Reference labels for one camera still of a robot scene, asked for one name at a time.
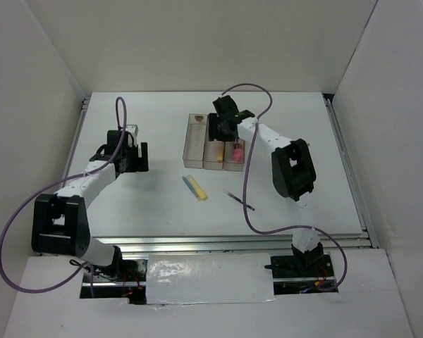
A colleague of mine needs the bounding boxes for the orange pink highlighter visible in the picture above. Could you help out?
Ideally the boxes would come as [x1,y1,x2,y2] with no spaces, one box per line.
[216,142,225,163]

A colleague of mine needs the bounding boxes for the pink capped pen bundle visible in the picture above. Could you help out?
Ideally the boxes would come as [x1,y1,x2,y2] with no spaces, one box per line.
[232,139,245,163]

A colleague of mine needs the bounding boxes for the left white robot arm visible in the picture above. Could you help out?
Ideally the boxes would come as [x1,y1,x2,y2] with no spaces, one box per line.
[31,125,149,281]

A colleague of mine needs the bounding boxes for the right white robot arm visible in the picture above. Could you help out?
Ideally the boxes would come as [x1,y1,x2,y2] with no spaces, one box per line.
[209,95,324,276]

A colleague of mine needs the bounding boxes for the middle clear plastic container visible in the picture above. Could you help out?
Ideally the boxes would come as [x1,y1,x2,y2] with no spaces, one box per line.
[203,114,223,170]

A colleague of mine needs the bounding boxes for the clear plastic container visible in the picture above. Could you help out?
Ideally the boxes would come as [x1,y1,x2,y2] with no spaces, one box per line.
[223,139,245,172]
[183,114,208,169]
[203,114,223,170]

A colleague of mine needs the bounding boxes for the right clear plastic container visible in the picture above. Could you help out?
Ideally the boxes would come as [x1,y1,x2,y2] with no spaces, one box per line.
[223,139,245,172]

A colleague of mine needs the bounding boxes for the left clear plastic container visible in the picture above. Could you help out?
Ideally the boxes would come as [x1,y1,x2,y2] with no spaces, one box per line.
[183,114,208,169]

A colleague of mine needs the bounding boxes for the blue pen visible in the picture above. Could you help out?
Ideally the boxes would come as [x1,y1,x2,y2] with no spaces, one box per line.
[182,176,200,201]

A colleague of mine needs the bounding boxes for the yellow highlighter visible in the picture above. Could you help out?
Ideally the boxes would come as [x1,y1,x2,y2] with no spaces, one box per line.
[189,176,207,201]

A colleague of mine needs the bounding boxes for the dark purple gel pen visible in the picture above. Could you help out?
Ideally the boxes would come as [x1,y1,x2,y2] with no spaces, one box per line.
[222,189,255,211]

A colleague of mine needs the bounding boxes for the white cover plate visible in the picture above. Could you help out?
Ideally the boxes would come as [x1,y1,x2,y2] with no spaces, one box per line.
[146,253,275,305]

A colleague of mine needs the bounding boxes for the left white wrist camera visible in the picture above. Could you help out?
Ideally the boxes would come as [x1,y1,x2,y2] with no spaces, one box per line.
[125,125,139,146]

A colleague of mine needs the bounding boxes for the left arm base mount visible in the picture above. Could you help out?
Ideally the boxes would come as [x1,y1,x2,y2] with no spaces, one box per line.
[80,259,148,305]

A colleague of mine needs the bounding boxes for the aluminium frame rail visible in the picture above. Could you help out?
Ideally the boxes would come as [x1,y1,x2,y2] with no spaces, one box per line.
[38,92,380,254]

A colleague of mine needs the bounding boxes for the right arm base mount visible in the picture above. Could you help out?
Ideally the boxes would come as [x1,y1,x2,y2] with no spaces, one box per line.
[264,244,334,279]

